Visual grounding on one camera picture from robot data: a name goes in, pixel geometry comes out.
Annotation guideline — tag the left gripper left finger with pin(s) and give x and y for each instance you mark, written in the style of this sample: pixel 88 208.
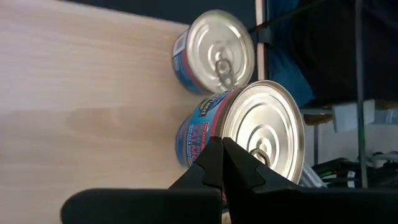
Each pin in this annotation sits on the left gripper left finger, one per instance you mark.
pixel 155 205

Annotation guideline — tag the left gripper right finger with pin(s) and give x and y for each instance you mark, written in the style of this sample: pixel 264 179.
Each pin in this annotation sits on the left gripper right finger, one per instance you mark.
pixel 295 205

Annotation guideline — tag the blue red salmon can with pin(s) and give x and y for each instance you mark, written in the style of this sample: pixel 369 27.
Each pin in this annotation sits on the blue red salmon can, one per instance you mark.
pixel 217 46
pixel 180 146
pixel 258 124

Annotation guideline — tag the light wooden shelf board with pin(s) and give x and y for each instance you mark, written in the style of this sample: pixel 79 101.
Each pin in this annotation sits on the light wooden shelf board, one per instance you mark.
pixel 77 93

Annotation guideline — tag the white box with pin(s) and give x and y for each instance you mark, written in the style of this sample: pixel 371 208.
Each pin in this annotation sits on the white box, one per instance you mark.
pixel 353 115

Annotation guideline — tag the black metal rod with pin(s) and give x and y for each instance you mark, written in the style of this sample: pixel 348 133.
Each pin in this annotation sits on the black metal rod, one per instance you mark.
pixel 360 93

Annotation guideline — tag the blue cloth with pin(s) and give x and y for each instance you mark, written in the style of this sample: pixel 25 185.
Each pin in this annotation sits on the blue cloth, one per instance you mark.
pixel 289 62

